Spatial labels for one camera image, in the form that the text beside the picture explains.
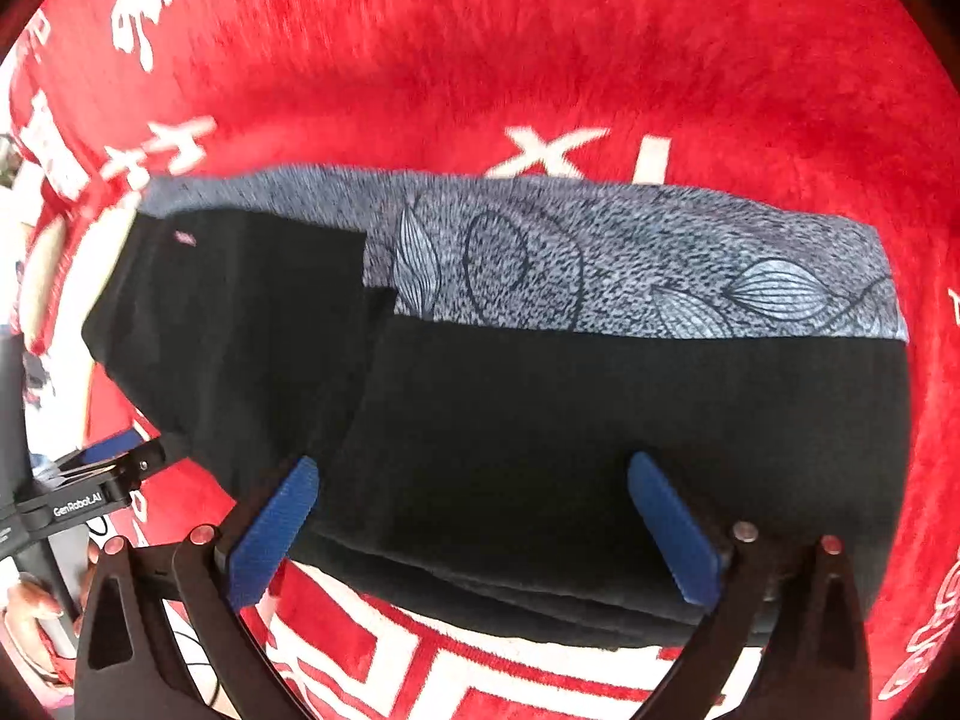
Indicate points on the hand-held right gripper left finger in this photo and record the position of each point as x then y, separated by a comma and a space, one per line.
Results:
268, 540

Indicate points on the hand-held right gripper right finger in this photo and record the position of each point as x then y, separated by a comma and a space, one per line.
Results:
675, 540

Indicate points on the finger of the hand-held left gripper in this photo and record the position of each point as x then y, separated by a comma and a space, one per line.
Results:
112, 448
139, 463

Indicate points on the black pants with floral trim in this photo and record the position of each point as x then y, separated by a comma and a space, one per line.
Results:
525, 427

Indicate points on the person's left hand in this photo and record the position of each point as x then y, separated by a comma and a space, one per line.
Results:
30, 615

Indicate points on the beige oval object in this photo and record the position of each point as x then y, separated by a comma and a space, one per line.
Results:
41, 277

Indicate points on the red printed blanket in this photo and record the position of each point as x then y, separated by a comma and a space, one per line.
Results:
450, 52

